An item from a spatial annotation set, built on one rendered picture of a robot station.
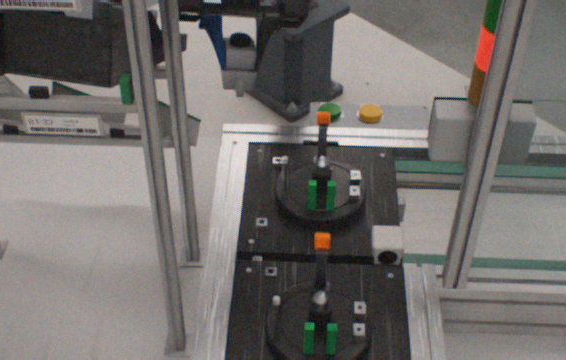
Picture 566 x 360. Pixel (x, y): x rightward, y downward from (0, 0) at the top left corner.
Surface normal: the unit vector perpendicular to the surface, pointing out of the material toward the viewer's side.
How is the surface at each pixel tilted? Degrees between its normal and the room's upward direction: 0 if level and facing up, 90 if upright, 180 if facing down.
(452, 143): 90
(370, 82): 0
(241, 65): 82
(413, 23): 1
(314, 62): 90
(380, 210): 0
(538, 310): 90
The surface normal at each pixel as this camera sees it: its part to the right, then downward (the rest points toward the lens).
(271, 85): -0.73, 0.46
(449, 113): 0.01, -0.73
